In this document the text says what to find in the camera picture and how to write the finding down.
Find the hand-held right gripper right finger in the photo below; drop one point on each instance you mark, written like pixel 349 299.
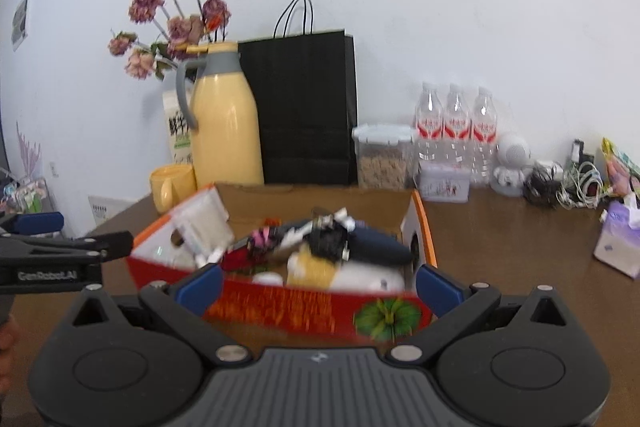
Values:
pixel 435 289

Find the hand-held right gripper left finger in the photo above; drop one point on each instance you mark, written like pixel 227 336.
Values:
pixel 205 287

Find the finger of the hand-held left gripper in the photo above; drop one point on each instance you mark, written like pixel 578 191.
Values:
pixel 100 244
pixel 40 223

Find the red artificial flower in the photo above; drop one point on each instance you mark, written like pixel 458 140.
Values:
pixel 237 259

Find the navy glasses case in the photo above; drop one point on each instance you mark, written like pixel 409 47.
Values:
pixel 382 247

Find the pink black striped sock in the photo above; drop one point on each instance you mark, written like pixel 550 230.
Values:
pixel 262 241

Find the red cardboard box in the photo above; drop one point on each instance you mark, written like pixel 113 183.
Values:
pixel 280 307

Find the white fuzzy sock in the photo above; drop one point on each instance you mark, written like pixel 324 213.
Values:
pixel 302 234

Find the person's left hand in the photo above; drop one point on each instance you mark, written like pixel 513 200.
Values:
pixel 7 352

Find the white vent box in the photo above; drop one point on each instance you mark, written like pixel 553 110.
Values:
pixel 107 209

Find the white plastic packet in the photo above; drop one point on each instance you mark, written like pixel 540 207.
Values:
pixel 205 222

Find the yellow white plush toy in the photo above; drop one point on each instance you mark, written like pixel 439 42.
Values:
pixel 350 279

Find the yellow mug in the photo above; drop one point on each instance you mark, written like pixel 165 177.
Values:
pixel 172 187

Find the white printed tin box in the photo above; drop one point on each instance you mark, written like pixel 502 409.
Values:
pixel 445 184

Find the clear cereal container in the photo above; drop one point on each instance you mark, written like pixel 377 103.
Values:
pixel 382 169

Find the white milk carton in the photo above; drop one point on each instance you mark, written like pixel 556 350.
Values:
pixel 177 137

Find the yellow thermos jug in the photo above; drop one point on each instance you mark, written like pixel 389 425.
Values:
pixel 225 132

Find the white robot speaker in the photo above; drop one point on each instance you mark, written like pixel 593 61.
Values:
pixel 515 152

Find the clear water bottle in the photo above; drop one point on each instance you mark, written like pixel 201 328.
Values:
pixel 429 127
pixel 457 129
pixel 484 132

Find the purple white tissue pack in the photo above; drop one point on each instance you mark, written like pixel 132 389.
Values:
pixel 620 242

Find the black charger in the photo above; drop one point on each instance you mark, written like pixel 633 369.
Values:
pixel 580 152

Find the black paper bag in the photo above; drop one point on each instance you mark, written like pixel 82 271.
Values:
pixel 305 107

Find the colourful snack packet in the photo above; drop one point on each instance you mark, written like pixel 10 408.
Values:
pixel 620 167

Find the dried pink flower bouquet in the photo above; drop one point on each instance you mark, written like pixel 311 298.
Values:
pixel 180 29

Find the white wall socket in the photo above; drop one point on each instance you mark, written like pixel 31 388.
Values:
pixel 53 170

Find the purple wall sticker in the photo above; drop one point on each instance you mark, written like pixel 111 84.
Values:
pixel 29 152

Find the wall paper notice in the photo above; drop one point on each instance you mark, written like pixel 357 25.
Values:
pixel 21 19

